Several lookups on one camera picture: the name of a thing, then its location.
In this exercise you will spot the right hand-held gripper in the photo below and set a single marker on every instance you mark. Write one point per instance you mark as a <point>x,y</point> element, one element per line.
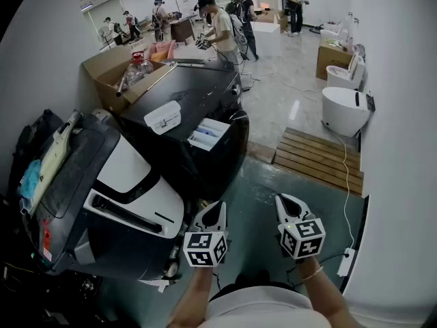
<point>302,239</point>

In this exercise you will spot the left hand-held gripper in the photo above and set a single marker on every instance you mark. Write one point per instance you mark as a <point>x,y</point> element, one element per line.
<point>205,248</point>

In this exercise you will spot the white detergent drawer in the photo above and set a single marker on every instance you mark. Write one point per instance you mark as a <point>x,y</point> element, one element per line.
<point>205,144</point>

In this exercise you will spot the person's right forearm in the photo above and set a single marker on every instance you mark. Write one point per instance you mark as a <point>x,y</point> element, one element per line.
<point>324,297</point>

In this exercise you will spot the person's left forearm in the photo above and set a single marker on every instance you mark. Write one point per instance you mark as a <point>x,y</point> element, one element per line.
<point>191,299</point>

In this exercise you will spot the wooden slat platform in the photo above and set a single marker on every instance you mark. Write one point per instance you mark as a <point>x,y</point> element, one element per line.
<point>314,159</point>

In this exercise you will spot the brown flat board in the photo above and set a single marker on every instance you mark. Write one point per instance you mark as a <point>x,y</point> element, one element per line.
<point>261,152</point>

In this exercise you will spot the person's black trousers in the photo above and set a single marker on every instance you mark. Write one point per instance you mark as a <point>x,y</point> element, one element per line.
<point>252,279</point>

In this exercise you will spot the white power strip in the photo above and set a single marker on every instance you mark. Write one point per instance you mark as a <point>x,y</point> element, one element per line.
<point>345,261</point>

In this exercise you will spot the white plastic scrap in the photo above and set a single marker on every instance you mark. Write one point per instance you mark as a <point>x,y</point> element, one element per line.
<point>160,283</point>

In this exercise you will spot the large white and grey appliance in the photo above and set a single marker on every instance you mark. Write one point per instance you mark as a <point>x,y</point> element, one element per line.
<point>126,169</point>

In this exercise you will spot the person's white shirt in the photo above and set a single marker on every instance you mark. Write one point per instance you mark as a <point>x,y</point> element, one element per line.
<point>259,309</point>

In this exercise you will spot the white rounded toilet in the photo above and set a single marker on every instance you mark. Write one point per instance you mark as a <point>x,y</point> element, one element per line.
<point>341,108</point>

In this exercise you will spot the white plastic lidded container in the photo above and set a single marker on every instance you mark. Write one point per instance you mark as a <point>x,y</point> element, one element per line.
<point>162,115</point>

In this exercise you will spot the black washing machine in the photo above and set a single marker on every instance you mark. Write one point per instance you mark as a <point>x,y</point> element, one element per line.
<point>191,91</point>

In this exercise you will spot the white toilet with raised lid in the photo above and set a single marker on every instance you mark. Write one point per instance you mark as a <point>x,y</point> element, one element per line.
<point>338,75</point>

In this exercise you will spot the black low appliance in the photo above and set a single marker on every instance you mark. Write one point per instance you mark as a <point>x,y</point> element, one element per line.
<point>205,65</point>

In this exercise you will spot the metal tube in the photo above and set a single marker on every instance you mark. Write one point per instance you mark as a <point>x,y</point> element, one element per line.
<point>121,88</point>

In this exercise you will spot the clear bottle with red cap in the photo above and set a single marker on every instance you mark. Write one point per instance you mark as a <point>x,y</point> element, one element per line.
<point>136,70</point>

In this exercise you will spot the orange cloth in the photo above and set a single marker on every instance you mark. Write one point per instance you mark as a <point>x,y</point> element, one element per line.
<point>157,56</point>

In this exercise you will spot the cream plastic panel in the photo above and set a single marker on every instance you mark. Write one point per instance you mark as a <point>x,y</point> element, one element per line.
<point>51,162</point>

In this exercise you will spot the pink cloth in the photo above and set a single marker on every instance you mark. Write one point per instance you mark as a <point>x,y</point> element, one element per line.
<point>160,48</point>

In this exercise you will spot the blue cloth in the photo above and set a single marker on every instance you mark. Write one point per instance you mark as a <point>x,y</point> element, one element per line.
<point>30,179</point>

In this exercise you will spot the open brown cardboard box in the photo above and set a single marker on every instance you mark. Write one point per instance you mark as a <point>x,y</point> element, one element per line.
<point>102,67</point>

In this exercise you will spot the dark wooden desk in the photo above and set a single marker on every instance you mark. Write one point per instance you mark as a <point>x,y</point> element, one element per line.
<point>182,29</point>

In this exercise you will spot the black bag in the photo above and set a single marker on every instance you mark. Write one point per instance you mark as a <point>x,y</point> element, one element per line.
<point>30,135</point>

